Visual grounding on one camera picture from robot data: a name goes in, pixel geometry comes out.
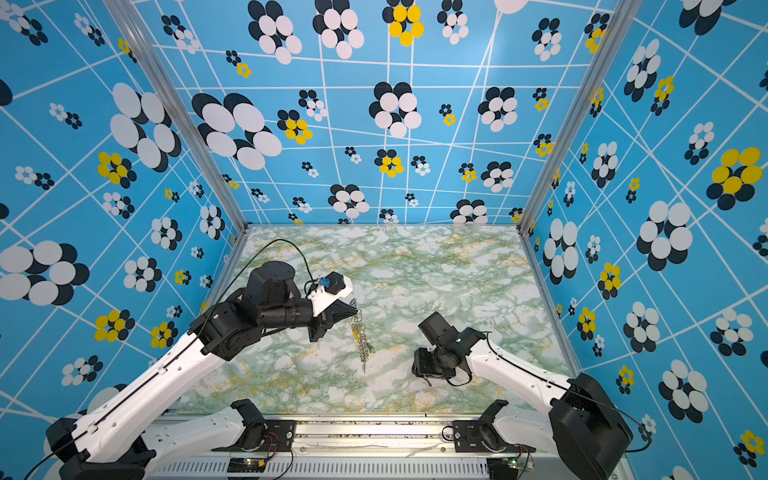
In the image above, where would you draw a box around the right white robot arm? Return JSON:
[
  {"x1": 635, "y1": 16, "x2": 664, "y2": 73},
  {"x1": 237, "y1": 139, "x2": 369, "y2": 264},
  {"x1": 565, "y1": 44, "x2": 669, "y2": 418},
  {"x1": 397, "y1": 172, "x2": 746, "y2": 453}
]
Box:
[{"x1": 412, "y1": 312, "x2": 633, "y2": 479}]

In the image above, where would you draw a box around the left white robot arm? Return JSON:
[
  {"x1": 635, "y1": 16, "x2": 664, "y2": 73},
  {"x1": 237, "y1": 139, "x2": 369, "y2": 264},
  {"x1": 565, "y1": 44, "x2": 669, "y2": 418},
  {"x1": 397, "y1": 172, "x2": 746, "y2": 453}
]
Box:
[{"x1": 46, "y1": 261, "x2": 357, "y2": 479}]

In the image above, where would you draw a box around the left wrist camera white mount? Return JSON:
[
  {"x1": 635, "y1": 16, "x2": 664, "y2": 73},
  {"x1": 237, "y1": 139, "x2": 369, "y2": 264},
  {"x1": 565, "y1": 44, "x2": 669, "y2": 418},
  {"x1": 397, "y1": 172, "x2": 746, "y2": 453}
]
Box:
[{"x1": 307, "y1": 272, "x2": 353, "y2": 317}]

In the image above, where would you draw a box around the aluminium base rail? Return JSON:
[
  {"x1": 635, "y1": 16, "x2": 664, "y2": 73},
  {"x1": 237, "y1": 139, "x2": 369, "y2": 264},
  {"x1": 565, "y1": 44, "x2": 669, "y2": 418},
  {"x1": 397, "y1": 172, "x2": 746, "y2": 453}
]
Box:
[{"x1": 144, "y1": 412, "x2": 632, "y2": 479}]

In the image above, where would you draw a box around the aluminium corner post left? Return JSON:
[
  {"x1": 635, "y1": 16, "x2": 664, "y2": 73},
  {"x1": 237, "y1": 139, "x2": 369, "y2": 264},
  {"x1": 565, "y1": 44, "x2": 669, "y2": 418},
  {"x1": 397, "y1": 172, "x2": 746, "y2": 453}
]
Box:
[{"x1": 104, "y1": 1, "x2": 248, "y2": 235}]

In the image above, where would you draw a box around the aluminium corner post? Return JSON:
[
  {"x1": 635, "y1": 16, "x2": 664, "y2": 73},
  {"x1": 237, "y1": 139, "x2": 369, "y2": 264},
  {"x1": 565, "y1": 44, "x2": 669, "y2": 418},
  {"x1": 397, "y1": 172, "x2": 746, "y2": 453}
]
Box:
[
  {"x1": 104, "y1": 1, "x2": 248, "y2": 235},
  {"x1": 519, "y1": 0, "x2": 642, "y2": 236}
]

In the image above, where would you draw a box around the aluminium corner post right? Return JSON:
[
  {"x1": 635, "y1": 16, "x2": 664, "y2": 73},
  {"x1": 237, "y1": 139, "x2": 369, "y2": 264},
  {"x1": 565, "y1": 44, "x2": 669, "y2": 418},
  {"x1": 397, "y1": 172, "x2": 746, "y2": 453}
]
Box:
[{"x1": 519, "y1": 0, "x2": 642, "y2": 236}]

